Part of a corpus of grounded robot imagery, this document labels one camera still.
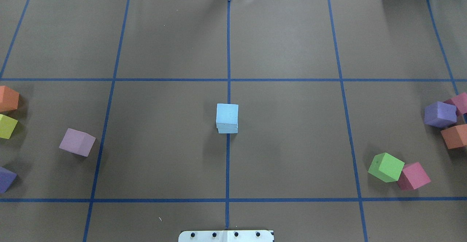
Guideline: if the light blue foam block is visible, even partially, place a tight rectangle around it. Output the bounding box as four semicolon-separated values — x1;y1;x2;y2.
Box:
217;125;238;134
216;104;239;128

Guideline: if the purple foam block near bin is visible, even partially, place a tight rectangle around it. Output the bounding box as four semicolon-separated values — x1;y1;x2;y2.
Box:
0;167;17;194

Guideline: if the orange foam block near tray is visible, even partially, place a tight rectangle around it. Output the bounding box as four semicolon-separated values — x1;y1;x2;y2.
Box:
441;124;467;149

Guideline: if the yellow foam block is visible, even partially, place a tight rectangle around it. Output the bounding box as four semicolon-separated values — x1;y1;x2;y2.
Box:
0;114;18;139

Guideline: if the white camera post base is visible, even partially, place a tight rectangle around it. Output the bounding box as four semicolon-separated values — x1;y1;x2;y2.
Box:
178;229;275;242

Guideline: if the lilac pink foam block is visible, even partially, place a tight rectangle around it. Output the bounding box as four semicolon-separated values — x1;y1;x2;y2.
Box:
59;128;96;157

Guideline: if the pink foam block near tray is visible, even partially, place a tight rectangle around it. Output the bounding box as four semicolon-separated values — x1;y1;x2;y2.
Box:
444;92;467;116

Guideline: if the orange foam block near bin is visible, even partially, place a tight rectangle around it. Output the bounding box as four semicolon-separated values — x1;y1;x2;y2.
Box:
0;86;20;112

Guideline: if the purple foam block near tray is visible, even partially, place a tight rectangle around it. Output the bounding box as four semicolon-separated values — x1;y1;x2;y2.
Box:
423;101;457;128

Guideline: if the green foam block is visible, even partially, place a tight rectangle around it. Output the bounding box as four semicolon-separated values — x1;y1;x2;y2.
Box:
368;152;405;183

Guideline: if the magenta foam block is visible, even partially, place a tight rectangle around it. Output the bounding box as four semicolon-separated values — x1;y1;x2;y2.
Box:
397;162;431;191

